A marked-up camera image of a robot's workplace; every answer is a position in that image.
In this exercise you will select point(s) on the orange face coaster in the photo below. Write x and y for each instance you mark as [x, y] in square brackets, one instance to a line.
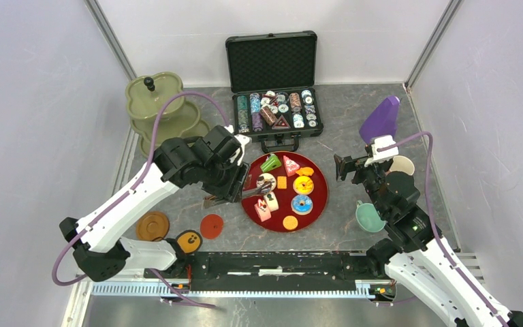
[189, 241]

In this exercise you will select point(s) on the red round coaster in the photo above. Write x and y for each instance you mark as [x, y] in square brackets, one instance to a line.
[211, 226]

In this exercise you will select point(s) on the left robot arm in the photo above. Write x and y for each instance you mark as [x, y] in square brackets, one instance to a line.
[99, 246]

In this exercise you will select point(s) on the white roll cake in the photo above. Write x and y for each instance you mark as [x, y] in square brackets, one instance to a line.
[271, 201]

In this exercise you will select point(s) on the pink mug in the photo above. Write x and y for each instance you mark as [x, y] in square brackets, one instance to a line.
[402, 164]

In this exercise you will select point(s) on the green triangular cake slice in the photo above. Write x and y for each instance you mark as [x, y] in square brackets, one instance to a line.
[272, 162]

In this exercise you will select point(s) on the metal tongs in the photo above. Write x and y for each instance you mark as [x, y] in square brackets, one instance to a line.
[243, 194]

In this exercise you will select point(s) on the yellow donut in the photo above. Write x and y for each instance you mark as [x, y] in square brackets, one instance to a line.
[303, 185]

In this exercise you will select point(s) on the red round tray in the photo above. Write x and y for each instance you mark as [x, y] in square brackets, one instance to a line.
[319, 196]

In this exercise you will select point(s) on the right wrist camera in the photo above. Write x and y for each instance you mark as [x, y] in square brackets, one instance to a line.
[382, 148]

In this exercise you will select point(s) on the white chocolate donut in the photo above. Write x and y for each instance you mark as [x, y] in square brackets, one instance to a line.
[266, 179]

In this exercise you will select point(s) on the orange round cookie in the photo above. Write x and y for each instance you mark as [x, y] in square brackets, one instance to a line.
[290, 222]

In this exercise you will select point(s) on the purple pitcher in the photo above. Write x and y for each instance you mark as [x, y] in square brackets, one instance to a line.
[382, 121]

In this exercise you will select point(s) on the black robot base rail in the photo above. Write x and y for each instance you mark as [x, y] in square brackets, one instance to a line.
[256, 274]

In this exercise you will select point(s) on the black poker chip case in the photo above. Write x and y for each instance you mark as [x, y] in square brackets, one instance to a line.
[272, 79]

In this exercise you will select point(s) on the teal cup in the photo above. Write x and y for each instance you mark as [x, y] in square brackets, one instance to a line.
[368, 218]

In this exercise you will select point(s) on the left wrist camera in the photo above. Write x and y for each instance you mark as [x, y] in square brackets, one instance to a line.
[233, 149]

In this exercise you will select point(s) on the pink roll cake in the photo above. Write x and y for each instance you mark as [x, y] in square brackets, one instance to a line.
[262, 210]

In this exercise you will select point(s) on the blue donut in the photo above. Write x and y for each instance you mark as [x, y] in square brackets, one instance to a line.
[301, 204]

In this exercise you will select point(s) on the orange fish cookie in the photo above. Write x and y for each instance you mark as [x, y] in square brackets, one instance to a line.
[305, 171]

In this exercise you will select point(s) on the brown wooden coaster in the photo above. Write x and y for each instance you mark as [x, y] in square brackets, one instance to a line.
[152, 226]

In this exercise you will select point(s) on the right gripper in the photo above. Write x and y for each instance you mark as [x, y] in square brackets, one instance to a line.
[345, 164]

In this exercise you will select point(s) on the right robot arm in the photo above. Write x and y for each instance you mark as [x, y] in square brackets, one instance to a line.
[417, 255]

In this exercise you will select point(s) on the yellow rectangular biscuit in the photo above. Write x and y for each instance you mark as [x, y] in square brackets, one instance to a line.
[281, 182]

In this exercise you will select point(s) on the pink triangular cake slice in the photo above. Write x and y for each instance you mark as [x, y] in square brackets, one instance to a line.
[291, 167]

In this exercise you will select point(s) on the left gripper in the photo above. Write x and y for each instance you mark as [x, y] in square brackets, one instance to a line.
[231, 189]

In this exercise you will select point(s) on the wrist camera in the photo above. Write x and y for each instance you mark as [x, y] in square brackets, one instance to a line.
[382, 148]
[233, 149]

